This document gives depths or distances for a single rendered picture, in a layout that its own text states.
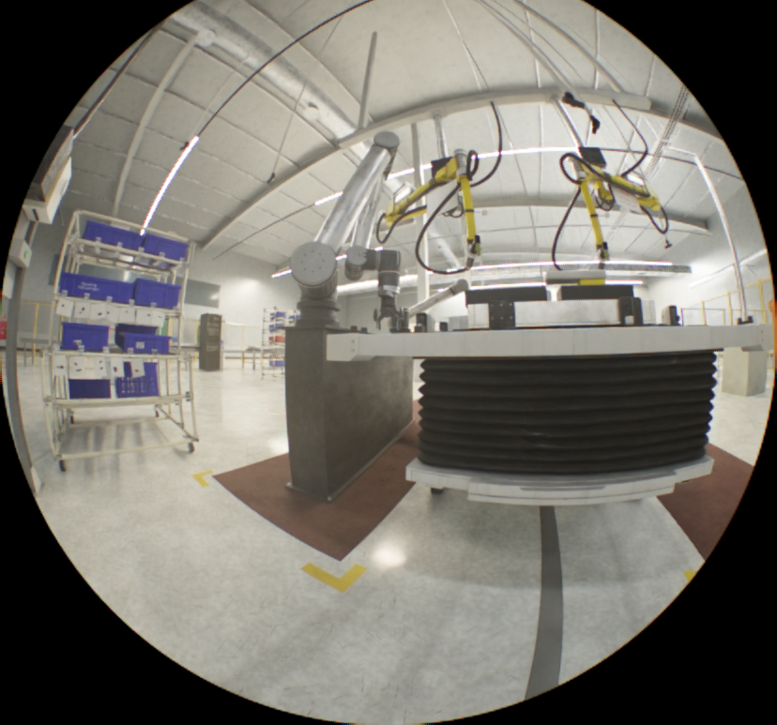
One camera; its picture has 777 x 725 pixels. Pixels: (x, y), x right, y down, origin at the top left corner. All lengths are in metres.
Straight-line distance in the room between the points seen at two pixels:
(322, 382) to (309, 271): 0.51
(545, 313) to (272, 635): 1.45
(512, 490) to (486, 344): 0.41
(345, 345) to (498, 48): 10.24
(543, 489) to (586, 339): 0.40
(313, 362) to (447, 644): 1.22
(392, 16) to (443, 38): 1.75
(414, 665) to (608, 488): 0.68
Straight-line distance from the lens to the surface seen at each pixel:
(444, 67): 10.67
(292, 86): 8.23
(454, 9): 9.79
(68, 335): 1.97
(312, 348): 1.24
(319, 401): 1.23
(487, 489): 0.75
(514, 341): 0.67
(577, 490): 0.78
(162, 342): 2.01
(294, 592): 0.98
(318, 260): 1.05
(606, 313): 1.19
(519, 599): 0.99
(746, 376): 5.26
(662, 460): 0.94
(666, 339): 0.82
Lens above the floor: 0.78
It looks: 4 degrees up
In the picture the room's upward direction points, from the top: straight up
